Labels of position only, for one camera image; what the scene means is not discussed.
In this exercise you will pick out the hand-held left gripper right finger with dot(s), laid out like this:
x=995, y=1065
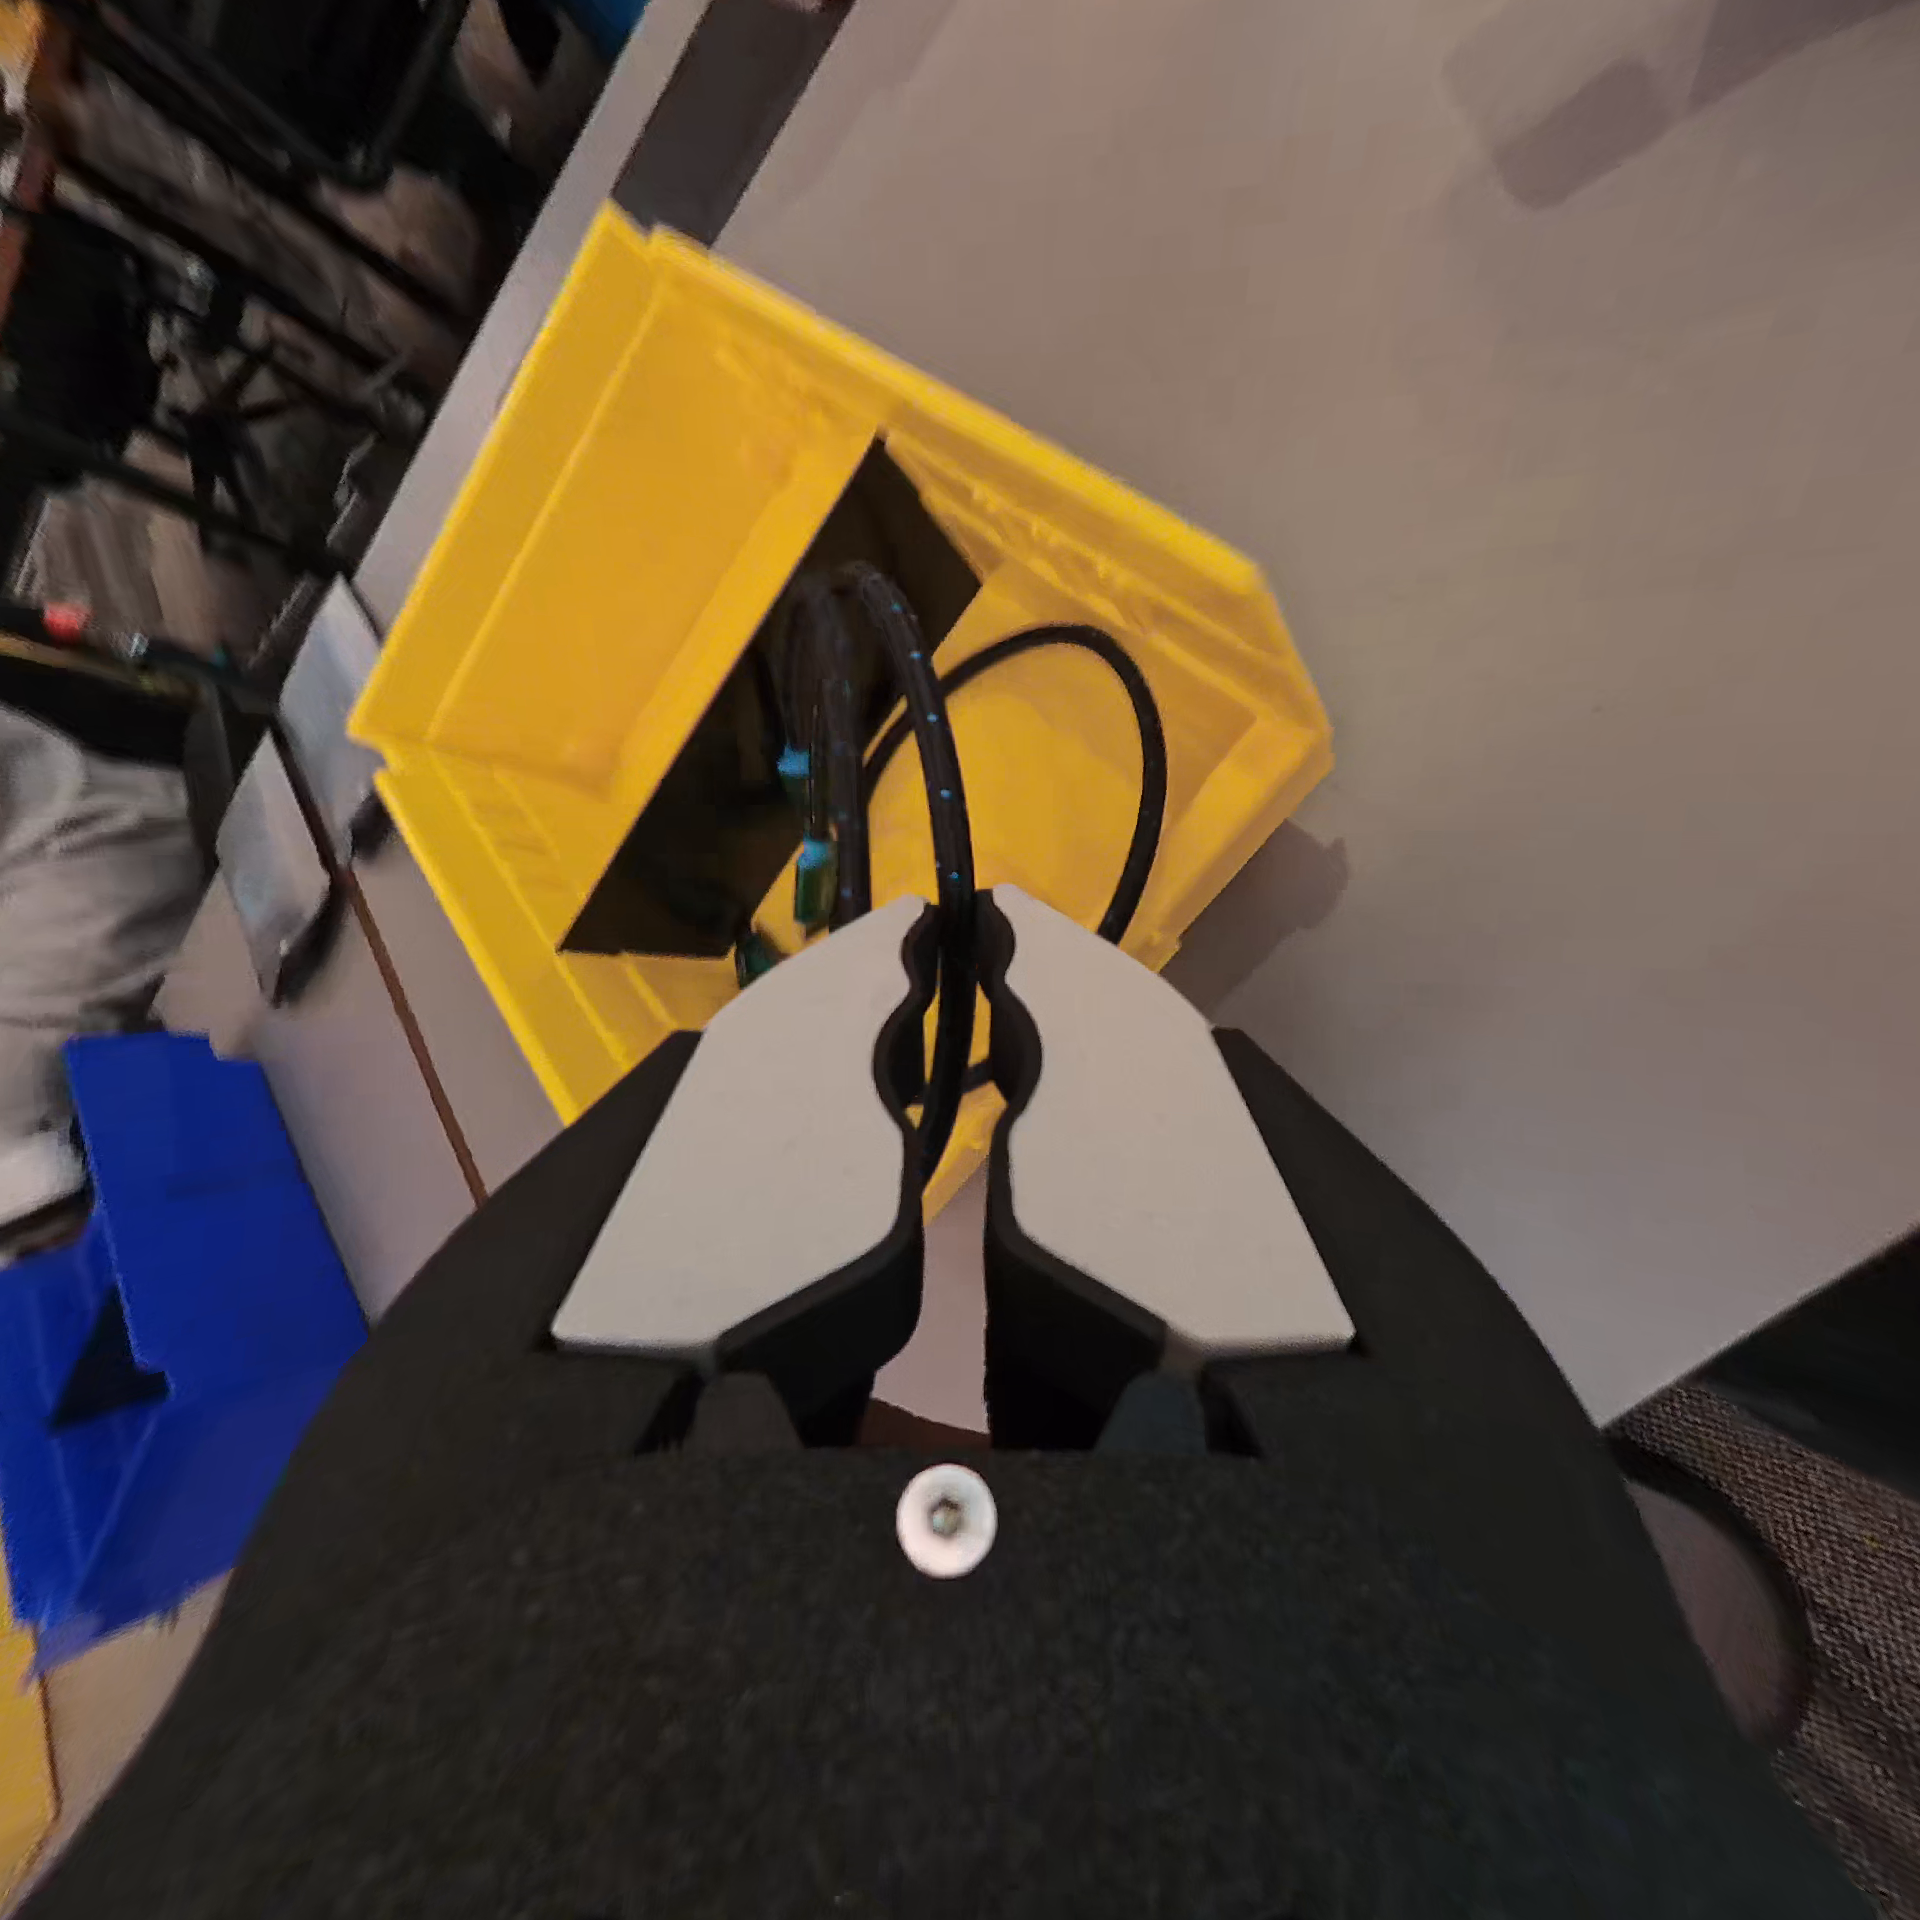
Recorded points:
x=1153, y=1169

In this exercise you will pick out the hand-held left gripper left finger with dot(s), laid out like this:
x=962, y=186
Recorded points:
x=751, y=1169

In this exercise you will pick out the blue storage bin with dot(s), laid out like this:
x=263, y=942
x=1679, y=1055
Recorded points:
x=194, y=1200

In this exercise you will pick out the yellow storage bin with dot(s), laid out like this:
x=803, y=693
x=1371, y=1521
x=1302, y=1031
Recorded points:
x=601, y=523

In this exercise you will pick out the black divider of yellow bin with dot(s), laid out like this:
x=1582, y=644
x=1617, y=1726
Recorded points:
x=677, y=872

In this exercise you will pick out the grey cloth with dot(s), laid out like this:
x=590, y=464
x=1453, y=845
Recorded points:
x=90, y=900

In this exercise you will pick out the black metal rack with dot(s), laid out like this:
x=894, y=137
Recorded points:
x=150, y=373

